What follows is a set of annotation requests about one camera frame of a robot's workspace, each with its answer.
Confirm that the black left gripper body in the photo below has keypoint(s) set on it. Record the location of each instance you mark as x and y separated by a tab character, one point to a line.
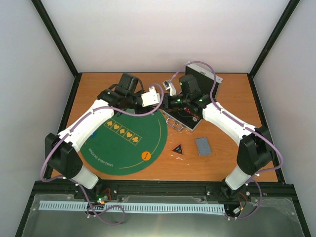
132	100

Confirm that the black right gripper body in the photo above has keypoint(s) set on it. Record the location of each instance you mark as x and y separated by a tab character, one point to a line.
173	105

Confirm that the black triangular button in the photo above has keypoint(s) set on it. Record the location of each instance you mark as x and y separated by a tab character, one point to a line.
178	149

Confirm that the orange big blind button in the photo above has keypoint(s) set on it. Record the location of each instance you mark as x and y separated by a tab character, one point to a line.
146	156

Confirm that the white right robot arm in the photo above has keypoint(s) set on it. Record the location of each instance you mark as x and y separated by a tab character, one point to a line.
254	144

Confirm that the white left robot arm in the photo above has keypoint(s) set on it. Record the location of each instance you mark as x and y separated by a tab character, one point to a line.
61	150

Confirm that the row of red dice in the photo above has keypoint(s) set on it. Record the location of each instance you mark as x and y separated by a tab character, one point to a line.
189	110

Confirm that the aluminium poker case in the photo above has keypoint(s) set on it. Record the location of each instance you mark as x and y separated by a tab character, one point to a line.
197	86

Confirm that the round green poker mat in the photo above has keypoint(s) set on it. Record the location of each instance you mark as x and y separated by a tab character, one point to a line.
119	142

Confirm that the loose blue card deck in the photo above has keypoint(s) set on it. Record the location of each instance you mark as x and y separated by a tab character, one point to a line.
203	146

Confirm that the metal front plate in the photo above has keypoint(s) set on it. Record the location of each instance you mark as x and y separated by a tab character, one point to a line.
276	217

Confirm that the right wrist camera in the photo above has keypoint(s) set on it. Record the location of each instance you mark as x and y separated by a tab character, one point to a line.
170	88

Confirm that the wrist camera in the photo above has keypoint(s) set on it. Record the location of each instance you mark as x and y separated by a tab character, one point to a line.
170	88
150	98

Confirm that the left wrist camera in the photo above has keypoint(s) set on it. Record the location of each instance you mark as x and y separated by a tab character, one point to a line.
150	98

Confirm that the light blue cable duct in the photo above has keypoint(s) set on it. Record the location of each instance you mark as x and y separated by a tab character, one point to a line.
148	208

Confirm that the black aluminium frame rail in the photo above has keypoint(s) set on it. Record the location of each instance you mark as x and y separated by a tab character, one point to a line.
212	190

